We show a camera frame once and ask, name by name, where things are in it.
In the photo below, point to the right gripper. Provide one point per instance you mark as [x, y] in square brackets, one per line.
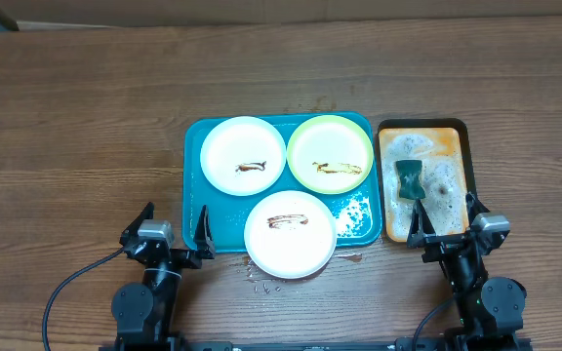
[422, 228]

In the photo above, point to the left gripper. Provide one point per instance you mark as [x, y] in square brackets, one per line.
[191, 258]

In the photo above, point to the green and yellow sponge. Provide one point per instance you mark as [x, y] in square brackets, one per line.
[409, 174]

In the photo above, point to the white plate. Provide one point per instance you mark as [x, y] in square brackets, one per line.
[243, 156]
[290, 234]

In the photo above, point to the white plate front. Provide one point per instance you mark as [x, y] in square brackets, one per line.
[290, 234]

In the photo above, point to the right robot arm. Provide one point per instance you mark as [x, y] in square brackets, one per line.
[491, 309]

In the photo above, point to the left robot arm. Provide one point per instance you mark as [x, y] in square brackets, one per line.
[143, 311]

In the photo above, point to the teal plastic serving tray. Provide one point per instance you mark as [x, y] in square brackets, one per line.
[357, 213]

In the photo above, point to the black tray with soapy water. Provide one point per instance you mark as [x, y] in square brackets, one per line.
[442, 178]

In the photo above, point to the yellow-green plate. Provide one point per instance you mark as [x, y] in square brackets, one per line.
[330, 154]

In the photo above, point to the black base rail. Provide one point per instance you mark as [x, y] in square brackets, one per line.
[400, 344]

